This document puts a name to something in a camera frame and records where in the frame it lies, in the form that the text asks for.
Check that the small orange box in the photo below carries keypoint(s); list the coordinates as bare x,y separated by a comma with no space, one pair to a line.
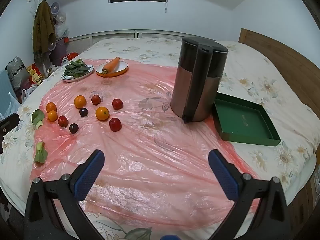
66,40

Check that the pink plastic sheet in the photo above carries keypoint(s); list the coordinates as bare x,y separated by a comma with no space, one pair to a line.
150,155

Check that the red plum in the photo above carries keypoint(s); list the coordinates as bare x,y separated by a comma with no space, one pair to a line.
115,124
96,99
62,121
117,104

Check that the grey bag with lettering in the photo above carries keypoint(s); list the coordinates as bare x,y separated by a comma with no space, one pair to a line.
17,72

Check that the bok choy piece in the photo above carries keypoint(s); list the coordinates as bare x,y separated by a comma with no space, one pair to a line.
40,153
38,117

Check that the white plastic bag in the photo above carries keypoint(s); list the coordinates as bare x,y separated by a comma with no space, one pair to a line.
26,93
8,106

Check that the red and yellow box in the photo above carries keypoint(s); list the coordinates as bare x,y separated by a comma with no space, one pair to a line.
36,75

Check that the white plate with dark rim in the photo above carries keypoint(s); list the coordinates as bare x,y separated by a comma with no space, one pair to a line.
88,73

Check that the white curtain pull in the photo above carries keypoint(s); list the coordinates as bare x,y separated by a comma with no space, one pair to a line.
166,7

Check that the wooden bed frame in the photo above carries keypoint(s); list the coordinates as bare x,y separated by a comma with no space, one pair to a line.
287,55

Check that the purple storage bin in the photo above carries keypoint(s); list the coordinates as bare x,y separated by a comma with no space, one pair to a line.
60,51

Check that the pile of leafy greens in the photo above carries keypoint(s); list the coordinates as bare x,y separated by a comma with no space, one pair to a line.
75,69

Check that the dark purple plum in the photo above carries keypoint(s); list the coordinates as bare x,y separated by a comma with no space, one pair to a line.
74,128
83,112

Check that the pile of clear plastic bags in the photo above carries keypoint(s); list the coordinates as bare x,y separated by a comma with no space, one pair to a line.
61,25

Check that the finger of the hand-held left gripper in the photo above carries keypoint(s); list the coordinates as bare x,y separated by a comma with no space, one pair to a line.
8,125

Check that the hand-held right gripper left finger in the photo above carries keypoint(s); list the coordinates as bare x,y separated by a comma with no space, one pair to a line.
90,172

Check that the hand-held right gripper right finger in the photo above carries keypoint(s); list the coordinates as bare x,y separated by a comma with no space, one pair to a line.
223,177

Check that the green cardboard tray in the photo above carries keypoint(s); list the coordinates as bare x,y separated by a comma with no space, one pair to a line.
243,122

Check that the red bag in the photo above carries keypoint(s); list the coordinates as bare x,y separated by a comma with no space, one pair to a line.
72,56

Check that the brown coat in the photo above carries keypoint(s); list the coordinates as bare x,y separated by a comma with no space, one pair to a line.
43,27

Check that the orange enamel plate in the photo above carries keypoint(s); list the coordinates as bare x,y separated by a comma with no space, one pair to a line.
120,68

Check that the carrot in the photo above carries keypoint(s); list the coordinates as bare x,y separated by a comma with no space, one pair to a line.
111,65

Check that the plaid scarf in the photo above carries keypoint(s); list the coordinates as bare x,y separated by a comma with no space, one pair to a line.
41,60

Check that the orange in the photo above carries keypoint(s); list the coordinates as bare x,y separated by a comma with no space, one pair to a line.
102,113
51,106
52,116
80,101

